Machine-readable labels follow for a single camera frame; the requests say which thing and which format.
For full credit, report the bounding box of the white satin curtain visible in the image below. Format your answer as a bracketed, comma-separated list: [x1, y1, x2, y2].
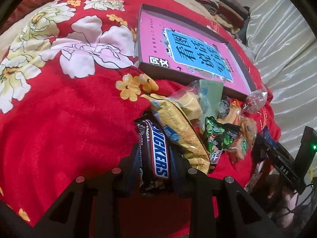
[247, 0, 316, 156]

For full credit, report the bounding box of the clear red candy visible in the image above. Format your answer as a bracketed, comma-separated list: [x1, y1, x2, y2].
[241, 89, 268, 114]

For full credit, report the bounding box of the brown Snickers bar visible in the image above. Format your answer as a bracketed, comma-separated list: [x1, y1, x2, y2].
[134, 112, 171, 195]

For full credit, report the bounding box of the red floral blanket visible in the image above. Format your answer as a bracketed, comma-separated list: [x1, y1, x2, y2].
[0, 0, 282, 238]

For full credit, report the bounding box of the orange cracker packet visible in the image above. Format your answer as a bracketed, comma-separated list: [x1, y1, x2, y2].
[227, 116, 257, 164]

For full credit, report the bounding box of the green cartoon pea snack packet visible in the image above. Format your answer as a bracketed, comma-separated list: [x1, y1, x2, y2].
[204, 116, 241, 169]

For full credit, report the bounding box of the stack of folded clothes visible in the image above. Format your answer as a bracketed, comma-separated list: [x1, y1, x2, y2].
[195, 0, 250, 44]

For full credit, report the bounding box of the yellow snack packet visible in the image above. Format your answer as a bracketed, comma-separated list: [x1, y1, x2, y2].
[141, 93, 211, 174]

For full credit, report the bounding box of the pink book with blue label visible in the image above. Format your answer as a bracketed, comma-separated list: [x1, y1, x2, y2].
[138, 11, 252, 96]

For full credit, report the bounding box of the right hand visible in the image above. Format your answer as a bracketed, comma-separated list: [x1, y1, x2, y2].
[267, 176, 298, 228]

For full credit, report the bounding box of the blue foil snack packet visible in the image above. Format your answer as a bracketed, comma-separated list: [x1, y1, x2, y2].
[256, 126, 278, 160]

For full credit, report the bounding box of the grey cardboard box tray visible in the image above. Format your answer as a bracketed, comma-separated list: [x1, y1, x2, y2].
[137, 3, 259, 102]

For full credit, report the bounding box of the clear brown cookie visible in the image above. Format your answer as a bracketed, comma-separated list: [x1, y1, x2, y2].
[217, 95, 242, 125]

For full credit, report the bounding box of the green clear pastry packet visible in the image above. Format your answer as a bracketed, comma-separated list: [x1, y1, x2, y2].
[169, 80, 223, 129]

